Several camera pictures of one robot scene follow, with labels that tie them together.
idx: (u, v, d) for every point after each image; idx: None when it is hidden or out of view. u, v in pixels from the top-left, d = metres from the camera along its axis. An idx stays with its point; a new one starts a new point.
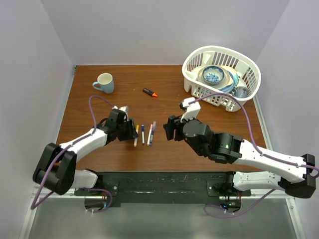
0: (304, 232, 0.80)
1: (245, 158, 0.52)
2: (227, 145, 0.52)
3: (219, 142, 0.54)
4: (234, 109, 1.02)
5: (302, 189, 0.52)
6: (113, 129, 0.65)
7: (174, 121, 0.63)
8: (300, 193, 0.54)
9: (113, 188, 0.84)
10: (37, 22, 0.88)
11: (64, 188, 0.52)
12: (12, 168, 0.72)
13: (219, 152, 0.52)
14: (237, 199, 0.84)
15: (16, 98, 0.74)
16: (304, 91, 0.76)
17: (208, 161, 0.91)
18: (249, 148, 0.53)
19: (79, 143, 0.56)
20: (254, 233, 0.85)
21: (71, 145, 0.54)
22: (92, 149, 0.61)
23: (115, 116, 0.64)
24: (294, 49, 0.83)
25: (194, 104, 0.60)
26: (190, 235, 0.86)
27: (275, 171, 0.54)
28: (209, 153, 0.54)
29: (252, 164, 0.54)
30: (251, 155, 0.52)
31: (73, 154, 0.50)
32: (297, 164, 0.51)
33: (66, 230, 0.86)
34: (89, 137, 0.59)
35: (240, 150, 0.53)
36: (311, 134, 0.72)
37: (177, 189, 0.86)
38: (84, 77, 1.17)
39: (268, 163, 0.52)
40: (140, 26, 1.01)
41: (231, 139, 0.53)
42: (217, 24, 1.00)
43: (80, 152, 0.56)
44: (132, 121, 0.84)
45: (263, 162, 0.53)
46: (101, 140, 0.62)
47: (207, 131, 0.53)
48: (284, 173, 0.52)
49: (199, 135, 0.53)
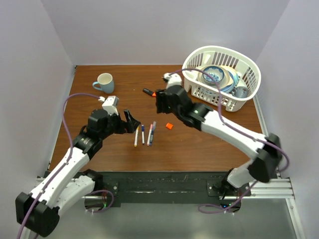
0: (304, 233, 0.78)
1: (208, 124, 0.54)
2: (197, 110, 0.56)
3: (193, 108, 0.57)
4: (235, 109, 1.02)
5: (259, 166, 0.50)
6: (95, 141, 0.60)
7: (160, 94, 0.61)
8: (259, 173, 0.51)
9: (113, 188, 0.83)
10: (37, 23, 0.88)
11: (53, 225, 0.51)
12: (12, 168, 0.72)
13: (189, 115, 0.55)
14: (237, 199, 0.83)
15: (16, 98, 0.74)
16: (304, 91, 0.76)
17: (209, 161, 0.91)
18: (217, 117, 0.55)
19: (52, 181, 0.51)
20: (254, 233, 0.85)
21: (41, 192, 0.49)
22: (75, 173, 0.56)
23: (93, 124, 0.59)
24: (293, 49, 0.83)
25: (176, 76, 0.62)
26: (190, 235, 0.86)
27: (235, 144, 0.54)
28: (181, 115, 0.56)
29: (216, 132, 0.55)
30: (215, 122, 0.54)
31: (44, 206, 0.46)
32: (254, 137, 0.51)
33: (66, 231, 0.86)
34: (64, 169, 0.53)
35: (206, 116, 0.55)
36: (311, 134, 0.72)
37: (177, 190, 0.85)
38: (84, 77, 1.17)
39: (227, 132, 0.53)
40: (140, 26, 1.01)
41: (204, 108, 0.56)
42: (216, 24, 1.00)
43: (58, 190, 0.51)
44: (129, 114, 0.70)
45: (223, 131, 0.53)
46: (82, 160, 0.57)
47: (183, 95, 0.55)
48: (241, 146, 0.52)
49: (175, 95, 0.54)
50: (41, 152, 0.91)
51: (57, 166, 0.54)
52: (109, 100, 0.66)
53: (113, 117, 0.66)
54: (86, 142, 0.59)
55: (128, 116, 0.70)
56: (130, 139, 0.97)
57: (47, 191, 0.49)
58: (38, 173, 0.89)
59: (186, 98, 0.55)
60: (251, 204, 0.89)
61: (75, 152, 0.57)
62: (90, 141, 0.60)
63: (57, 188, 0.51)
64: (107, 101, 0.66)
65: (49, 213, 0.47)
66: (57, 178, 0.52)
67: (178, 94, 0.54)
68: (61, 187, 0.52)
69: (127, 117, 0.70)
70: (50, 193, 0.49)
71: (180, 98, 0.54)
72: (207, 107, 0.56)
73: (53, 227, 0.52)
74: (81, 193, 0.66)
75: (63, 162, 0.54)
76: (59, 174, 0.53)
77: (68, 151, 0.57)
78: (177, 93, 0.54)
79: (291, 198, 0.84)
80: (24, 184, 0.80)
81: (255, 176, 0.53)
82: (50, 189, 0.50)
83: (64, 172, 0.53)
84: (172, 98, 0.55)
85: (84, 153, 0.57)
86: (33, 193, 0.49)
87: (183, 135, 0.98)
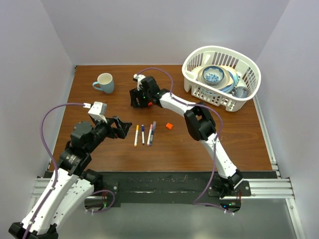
0: (304, 233, 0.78)
1: (163, 98, 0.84)
2: (159, 92, 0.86)
3: (158, 91, 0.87)
4: (235, 109, 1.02)
5: (190, 124, 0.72)
6: (82, 157, 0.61)
7: (134, 91, 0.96)
8: (193, 131, 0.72)
9: (113, 188, 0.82)
10: (36, 22, 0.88)
11: None
12: (11, 167, 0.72)
13: (154, 96, 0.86)
14: (237, 200, 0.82)
15: (15, 97, 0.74)
16: (304, 91, 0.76)
17: (208, 161, 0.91)
18: (168, 94, 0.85)
19: (41, 210, 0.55)
20: (254, 233, 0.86)
21: (31, 223, 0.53)
22: (65, 192, 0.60)
23: (77, 141, 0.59)
24: (294, 48, 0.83)
25: (141, 75, 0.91)
26: (190, 235, 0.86)
27: (178, 111, 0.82)
28: (150, 96, 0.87)
29: (169, 105, 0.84)
30: (167, 98, 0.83)
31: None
32: (186, 103, 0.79)
33: (67, 230, 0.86)
34: (51, 194, 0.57)
35: (163, 96, 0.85)
36: (311, 135, 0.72)
37: (177, 189, 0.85)
38: (84, 77, 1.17)
39: (172, 102, 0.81)
40: (140, 26, 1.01)
41: (163, 90, 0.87)
42: (217, 24, 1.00)
43: (48, 217, 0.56)
44: (118, 120, 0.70)
45: (170, 101, 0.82)
46: (70, 180, 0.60)
47: (151, 82, 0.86)
48: (181, 111, 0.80)
49: (145, 81, 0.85)
50: (41, 153, 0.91)
51: (44, 192, 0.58)
52: (95, 107, 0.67)
53: (101, 124, 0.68)
54: (73, 160, 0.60)
55: (118, 123, 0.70)
56: (130, 139, 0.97)
57: (36, 220, 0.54)
58: (38, 173, 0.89)
59: (153, 84, 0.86)
60: (251, 204, 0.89)
61: (61, 175, 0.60)
62: (78, 157, 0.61)
63: (46, 216, 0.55)
64: (93, 109, 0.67)
65: None
66: (46, 204, 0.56)
67: (147, 81, 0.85)
68: (50, 212, 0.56)
69: (117, 125, 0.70)
70: (39, 223, 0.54)
71: (149, 84, 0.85)
72: (166, 90, 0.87)
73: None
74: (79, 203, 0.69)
75: (49, 189, 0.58)
76: (47, 200, 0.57)
77: (54, 174, 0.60)
78: (146, 80, 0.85)
79: (291, 198, 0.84)
80: (24, 184, 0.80)
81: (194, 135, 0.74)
82: (40, 218, 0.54)
83: (51, 197, 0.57)
84: (144, 84, 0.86)
85: (69, 175, 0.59)
86: (24, 224, 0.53)
87: (184, 135, 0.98)
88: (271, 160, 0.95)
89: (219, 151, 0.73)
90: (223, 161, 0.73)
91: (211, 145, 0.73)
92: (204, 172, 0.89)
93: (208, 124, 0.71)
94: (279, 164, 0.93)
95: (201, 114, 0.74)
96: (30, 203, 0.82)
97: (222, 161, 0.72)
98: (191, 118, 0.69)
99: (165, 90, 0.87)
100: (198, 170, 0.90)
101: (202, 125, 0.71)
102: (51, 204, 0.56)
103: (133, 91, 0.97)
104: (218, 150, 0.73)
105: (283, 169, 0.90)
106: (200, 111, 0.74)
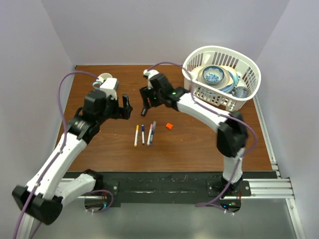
0: (304, 233, 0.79)
1: (182, 103, 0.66)
2: (175, 93, 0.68)
3: (173, 92, 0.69)
4: (235, 108, 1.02)
5: (219, 138, 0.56)
6: (91, 124, 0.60)
7: (145, 90, 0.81)
8: (223, 145, 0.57)
9: (113, 188, 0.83)
10: (36, 22, 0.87)
11: (55, 217, 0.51)
12: (11, 167, 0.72)
13: (168, 96, 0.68)
14: (237, 199, 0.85)
15: (15, 97, 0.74)
16: (304, 91, 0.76)
17: (208, 161, 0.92)
18: (188, 98, 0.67)
19: (47, 173, 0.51)
20: (254, 234, 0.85)
21: (37, 186, 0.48)
22: (72, 160, 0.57)
23: (90, 106, 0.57)
24: (294, 48, 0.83)
25: (153, 71, 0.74)
26: (190, 235, 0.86)
27: (202, 119, 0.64)
28: (161, 97, 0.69)
29: (190, 111, 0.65)
30: (188, 102, 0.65)
31: (40, 199, 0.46)
32: (218, 113, 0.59)
33: (66, 230, 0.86)
34: (59, 158, 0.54)
35: (181, 98, 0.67)
36: (312, 135, 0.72)
37: (177, 189, 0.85)
38: (84, 77, 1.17)
39: (197, 108, 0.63)
40: (140, 26, 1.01)
41: (180, 90, 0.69)
42: (217, 24, 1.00)
43: (54, 181, 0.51)
44: (127, 99, 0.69)
45: (193, 107, 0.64)
46: (78, 147, 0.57)
47: (163, 80, 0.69)
48: (209, 121, 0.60)
49: (155, 79, 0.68)
50: (41, 153, 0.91)
51: (51, 156, 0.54)
52: (110, 82, 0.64)
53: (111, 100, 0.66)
54: (81, 126, 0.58)
55: (126, 101, 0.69)
56: (130, 139, 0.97)
57: (42, 183, 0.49)
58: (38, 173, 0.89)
59: (165, 83, 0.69)
60: (251, 204, 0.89)
61: (69, 139, 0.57)
62: (86, 123, 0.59)
63: (52, 179, 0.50)
64: (108, 83, 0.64)
65: (48, 204, 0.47)
66: (52, 167, 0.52)
67: (158, 79, 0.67)
68: (57, 177, 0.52)
69: (125, 103, 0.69)
70: (46, 186, 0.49)
71: (160, 83, 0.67)
72: (183, 90, 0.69)
73: (58, 214, 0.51)
74: (82, 188, 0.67)
75: (57, 152, 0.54)
76: (55, 163, 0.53)
77: (62, 139, 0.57)
78: (157, 78, 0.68)
79: (291, 198, 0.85)
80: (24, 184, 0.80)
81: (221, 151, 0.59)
82: (46, 181, 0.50)
83: (59, 161, 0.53)
84: (154, 83, 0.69)
85: (78, 139, 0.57)
86: (29, 187, 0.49)
87: (184, 136, 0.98)
88: (271, 160, 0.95)
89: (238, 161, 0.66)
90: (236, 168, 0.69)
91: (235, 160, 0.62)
92: (204, 172, 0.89)
93: (242, 139, 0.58)
94: (279, 164, 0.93)
95: (233, 125, 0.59)
96: None
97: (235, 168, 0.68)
98: (227, 133, 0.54)
99: (183, 90, 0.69)
100: (197, 170, 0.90)
101: (236, 139, 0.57)
102: (58, 168, 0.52)
103: (143, 89, 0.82)
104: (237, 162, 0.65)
105: (283, 169, 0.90)
106: (233, 122, 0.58)
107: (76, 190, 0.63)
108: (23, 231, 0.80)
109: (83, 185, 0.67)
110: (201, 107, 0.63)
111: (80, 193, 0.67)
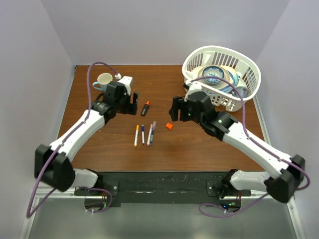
0: (304, 233, 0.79)
1: (231, 135, 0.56)
2: (221, 120, 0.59)
3: (217, 117, 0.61)
4: (235, 109, 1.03)
5: (279, 186, 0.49)
6: (111, 106, 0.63)
7: (179, 100, 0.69)
8: (280, 193, 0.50)
9: (113, 188, 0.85)
10: (36, 22, 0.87)
11: (66, 184, 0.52)
12: (11, 168, 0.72)
13: (212, 123, 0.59)
14: (237, 199, 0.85)
15: (15, 98, 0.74)
16: (305, 91, 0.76)
17: (208, 161, 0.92)
18: (239, 130, 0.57)
19: (70, 137, 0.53)
20: (254, 233, 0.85)
21: (61, 145, 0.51)
22: (90, 133, 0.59)
23: (112, 90, 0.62)
24: (294, 48, 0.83)
25: (196, 84, 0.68)
26: (190, 235, 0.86)
27: (254, 157, 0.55)
28: (202, 122, 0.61)
29: (239, 145, 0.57)
30: (238, 135, 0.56)
31: (64, 157, 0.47)
32: (279, 157, 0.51)
33: (66, 230, 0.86)
34: (82, 126, 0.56)
35: (230, 128, 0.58)
36: (312, 136, 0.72)
37: (177, 189, 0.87)
38: (84, 77, 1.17)
39: (251, 147, 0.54)
40: (141, 26, 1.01)
41: (227, 117, 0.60)
42: (217, 24, 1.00)
43: (75, 146, 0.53)
44: (137, 96, 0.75)
45: (246, 145, 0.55)
46: (98, 122, 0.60)
47: (207, 102, 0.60)
48: (265, 164, 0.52)
49: (199, 101, 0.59)
50: None
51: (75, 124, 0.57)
52: (126, 79, 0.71)
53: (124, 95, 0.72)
54: (102, 106, 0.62)
55: (136, 98, 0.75)
56: (130, 139, 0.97)
57: (66, 144, 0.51)
58: None
59: (209, 105, 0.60)
60: (252, 204, 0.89)
61: (92, 114, 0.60)
62: (107, 105, 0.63)
63: (75, 143, 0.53)
64: (125, 81, 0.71)
65: (68, 165, 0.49)
66: (75, 134, 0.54)
67: (202, 102, 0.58)
68: (78, 143, 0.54)
69: (134, 99, 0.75)
70: (69, 146, 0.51)
71: (204, 107, 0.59)
72: (230, 118, 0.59)
73: (69, 182, 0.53)
74: (88, 176, 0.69)
75: (80, 121, 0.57)
76: (78, 130, 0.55)
77: (84, 114, 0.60)
78: (201, 100, 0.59)
79: (292, 198, 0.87)
80: (24, 184, 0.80)
81: (273, 196, 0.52)
82: (69, 143, 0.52)
83: (82, 129, 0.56)
84: (196, 104, 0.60)
85: (101, 115, 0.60)
86: (52, 146, 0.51)
87: (184, 136, 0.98)
88: None
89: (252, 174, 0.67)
90: (242, 176, 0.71)
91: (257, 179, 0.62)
92: (204, 172, 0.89)
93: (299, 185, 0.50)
94: None
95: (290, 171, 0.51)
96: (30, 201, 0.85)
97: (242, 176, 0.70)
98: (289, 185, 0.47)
99: (230, 117, 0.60)
100: (198, 170, 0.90)
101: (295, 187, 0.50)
102: (80, 135, 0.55)
103: (178, 99, 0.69)
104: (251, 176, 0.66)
105: None
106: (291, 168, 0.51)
107: (81, 178, 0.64)
108: (23, 231, 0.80)
109: (89, 175, 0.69)
110: (257, 146, 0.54)
111: (83, 182, 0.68)
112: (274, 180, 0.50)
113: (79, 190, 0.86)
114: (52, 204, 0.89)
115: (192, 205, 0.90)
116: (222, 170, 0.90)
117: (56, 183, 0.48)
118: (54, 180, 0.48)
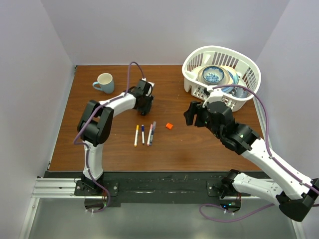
0: (304, 233, 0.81)
1: (253, 153, 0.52)
2: (242, 134, 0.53)
3: (237, 131, 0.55)
4: (234, 109, 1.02)
5: (296, 207, 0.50)
6: (140, 94, 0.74)
7: (197, 105, 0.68)
8: (293, 212, 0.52)
9: (113, 188, 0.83)
10: (36, 22, 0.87)
11: (101, 141, 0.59)
12: (11, 167, 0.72)
13: (232, 136, 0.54)
14: (237, 199, 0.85)
15: (15, 98, 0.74)
16: (305, 91, 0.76)
17: (209, 161, 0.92)
18: (261, 147, 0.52)
19: (114, 102, 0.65)
20: (254, 234, 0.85)
21: (108, 103, 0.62)
22: (123, 109, 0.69)
23: (143, 84, 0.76)
24: (295, 48, 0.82)
25: (217, 91, 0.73)
26: (191, 235, 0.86)
27: (272, 176, 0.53)
28: (221, 134, 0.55)
29: (258, 163, 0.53)
30: (261, 153, 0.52)
31: (109, 110, 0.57)
32: (301, 181, 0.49)
33: (66, 230, 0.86)
34: (121, 98, 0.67)
35: (252, 145, 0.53)
36: (313, 136, 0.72)
37: (177, 189, 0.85)
38: (85, 77, 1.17)
39: (273, 168, 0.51)
40: (141, 26, 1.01)
41: (248, 131, 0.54)
42: (217, 24, 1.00)
43: (116, 109, 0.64)
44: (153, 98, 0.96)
45: (268, 164, 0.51)
46: (130, 102, 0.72)
47: (228, 115, 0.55)
48: (284, 184, 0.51)
49: (219, 114, 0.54)
50: (41, 153, 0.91)
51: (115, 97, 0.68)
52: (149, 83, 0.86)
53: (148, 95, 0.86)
54: (135, 92, 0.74)
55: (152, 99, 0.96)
56: (130, 139, 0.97)
57: (110, 104, 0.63)
58: (38, 173, 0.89)
59: (230, 118, 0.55)
60: (251, 204, 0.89)
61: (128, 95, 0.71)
62: (138, 93, 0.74)
63: (116, 106, 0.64)
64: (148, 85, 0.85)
65: (110, 118, 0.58)
66: (117, 101, 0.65)
67: (223, 114, 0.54)
68: (117, 109, 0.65)
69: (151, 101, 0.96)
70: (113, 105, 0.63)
71: (225, 118, 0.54)
72: (252, 133, 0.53)
73: (104, 140, 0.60)
74: (97, 165, 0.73)
75: (120, 94, 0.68)
76: (118, 100, 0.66)
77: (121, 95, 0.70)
78: (222, 112, 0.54)
79: None
80: (23, 184, 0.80)
81: (284, 212, 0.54)
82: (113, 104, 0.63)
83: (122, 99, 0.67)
84: (216, 117, 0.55)
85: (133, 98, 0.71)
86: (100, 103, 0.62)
87: (184, 136, 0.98)
88: None
89: (257, 182, 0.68)
90: (247, 181, 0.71)
91: (265, 190, 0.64)
92: (204, 172, 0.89)
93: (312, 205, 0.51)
94: None
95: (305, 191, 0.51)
96: (30, 202, 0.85)
97: (247, 181, 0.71)
98: (304, 207, 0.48)
99: (252, 131, 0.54)
100: (198, 170, 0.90)
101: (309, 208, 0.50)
102: (121, 102, 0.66)
103: (196, 103, 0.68)
104: (257, 183, 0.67)
105: None
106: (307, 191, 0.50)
107: (96, 160, 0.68)
108: (23, 231, 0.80)
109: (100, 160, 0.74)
110: (279, 167, 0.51)
111: (97, 165, 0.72)
112: (291, 201, 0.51)
113: (79, 190, 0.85)
114: (52, 204, 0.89)
115: (192, 205, 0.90)
116: (222, 170, 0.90)
117: (96, 132, 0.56)
118: (96, 129, 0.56)
